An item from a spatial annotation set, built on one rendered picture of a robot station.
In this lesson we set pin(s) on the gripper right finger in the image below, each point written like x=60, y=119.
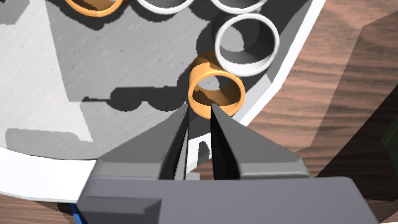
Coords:
x=240, y=153

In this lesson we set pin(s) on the bronze bushing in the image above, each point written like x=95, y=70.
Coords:
x=230, y=98
x=96, y=8

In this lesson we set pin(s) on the grey steel bushing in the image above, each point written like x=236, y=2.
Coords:
x=252, y=60
x=165, y=7
x=238, y=7

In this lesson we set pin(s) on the grey round turntable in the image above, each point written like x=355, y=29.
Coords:
x=74, y=87

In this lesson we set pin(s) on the blue open crate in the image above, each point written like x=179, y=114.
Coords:
x=77, y=214

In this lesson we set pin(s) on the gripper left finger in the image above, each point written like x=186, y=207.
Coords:
x=160, y=151

